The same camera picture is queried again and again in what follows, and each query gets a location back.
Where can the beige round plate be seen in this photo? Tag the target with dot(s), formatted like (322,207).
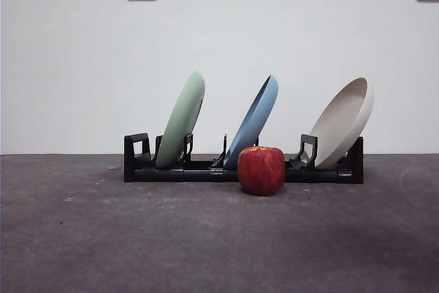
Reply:
(343,121)

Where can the green round plate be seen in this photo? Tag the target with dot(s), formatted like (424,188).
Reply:
(181,118)

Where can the black plate rack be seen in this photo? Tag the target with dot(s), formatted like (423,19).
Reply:
(164,174)

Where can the blue round plate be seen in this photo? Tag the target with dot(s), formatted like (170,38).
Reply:
(254,118)

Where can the red apple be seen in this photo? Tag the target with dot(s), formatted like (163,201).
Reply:
(260,173)

